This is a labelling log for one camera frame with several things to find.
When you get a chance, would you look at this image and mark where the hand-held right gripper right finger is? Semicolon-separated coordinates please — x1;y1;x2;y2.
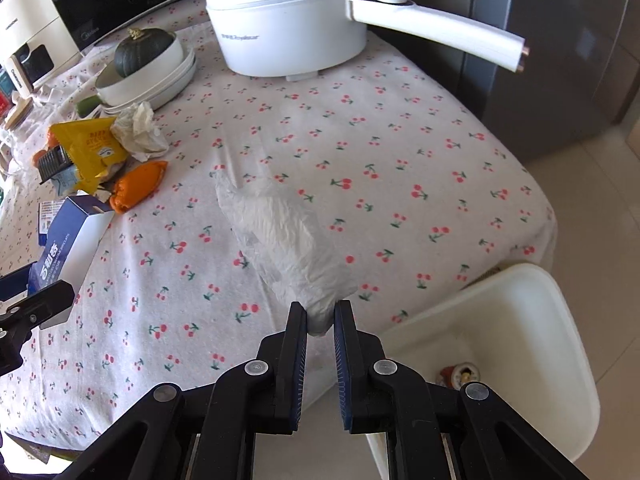
334;300;591;480

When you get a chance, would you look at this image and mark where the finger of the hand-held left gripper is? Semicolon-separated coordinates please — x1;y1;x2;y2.
0;280;76;376
0;266;35;302

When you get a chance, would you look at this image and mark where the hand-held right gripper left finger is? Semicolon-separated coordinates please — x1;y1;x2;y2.
47;301;309;480

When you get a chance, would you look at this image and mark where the blue and white box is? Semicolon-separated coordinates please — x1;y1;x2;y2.
27;195;117;296

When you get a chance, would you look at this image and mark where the white plastic bag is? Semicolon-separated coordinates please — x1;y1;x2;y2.
215;167;358;336

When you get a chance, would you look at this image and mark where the white plastic bin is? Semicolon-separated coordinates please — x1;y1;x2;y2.
365;262;601;480

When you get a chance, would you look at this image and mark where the small printed can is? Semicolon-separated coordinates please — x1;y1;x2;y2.
440;364;481;388

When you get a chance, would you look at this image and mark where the dark striped packet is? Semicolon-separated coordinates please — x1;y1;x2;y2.
37;144;76;185

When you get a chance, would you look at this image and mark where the orange snack packet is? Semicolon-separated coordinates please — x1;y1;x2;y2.
110;160;168;215

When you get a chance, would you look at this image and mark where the yellow snack packet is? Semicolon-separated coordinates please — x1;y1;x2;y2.
48;117;130;193

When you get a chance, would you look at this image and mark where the crumpled white tissue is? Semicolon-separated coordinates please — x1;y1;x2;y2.
110;101;171;162

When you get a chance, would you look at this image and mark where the cherry print tablecloth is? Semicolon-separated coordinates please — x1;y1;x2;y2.
0;0;558;453

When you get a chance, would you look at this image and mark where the dark green squash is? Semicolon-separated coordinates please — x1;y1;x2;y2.
114;27;177;79

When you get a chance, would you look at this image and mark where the white kitchen appliance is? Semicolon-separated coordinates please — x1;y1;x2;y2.
0;0;81;91

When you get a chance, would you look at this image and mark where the black microwave oven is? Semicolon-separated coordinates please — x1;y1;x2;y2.
37;0;203;53

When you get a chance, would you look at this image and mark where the white electric pot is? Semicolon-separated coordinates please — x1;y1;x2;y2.
192;0;530;81

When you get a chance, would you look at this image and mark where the grey refrigerator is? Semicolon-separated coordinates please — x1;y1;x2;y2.
365;0;640;163

